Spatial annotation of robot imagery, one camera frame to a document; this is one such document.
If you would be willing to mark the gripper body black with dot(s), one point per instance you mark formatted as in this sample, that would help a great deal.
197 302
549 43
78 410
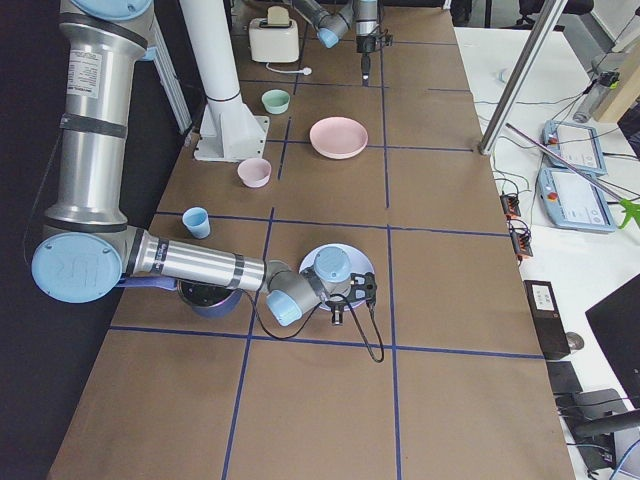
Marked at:
364 44
338 303

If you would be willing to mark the blue plate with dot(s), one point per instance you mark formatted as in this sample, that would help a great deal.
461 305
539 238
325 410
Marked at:
336 262

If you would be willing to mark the pink plate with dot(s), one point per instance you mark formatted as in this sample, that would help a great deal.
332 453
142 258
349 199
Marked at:
338 137

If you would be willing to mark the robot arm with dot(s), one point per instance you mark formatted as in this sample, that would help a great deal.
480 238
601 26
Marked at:
331 27
88 244

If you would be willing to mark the white toaster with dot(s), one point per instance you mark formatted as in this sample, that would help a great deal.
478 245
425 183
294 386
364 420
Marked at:
273 43

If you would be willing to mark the bread slice in toaster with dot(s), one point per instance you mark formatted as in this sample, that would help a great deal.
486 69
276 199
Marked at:
278 17

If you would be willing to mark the green bowl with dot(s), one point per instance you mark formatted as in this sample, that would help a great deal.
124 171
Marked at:
276 101

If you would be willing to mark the dark blue saucepan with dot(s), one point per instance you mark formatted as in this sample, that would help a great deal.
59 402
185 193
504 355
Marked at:
206 300

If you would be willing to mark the pink bowl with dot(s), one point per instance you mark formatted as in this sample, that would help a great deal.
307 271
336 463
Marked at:
254 172

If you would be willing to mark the blue plastic cup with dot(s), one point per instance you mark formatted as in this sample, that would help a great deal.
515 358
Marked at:
196 221

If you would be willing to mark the orange black terminal block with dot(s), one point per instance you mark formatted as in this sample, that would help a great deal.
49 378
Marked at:
511 205

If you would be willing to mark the black box with label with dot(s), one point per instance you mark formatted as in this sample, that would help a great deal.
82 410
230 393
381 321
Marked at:
546 318

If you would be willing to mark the upper teach pendant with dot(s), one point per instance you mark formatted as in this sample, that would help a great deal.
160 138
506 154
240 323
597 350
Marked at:
578 144

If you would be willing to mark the teach pendant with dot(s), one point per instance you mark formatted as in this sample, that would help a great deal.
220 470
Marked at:
571 202
578 144

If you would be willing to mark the lower teach pendant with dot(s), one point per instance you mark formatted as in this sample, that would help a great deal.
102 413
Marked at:
571 202

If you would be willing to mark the black monitor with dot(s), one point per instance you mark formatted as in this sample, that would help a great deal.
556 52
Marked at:
614 322

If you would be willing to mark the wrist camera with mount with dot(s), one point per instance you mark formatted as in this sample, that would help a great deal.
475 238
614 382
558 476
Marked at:
382 39
363 289

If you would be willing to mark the aluminium frame post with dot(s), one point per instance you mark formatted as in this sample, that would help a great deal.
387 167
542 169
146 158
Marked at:
549 16

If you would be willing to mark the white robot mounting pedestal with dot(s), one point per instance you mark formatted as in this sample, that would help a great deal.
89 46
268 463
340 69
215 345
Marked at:
229 131

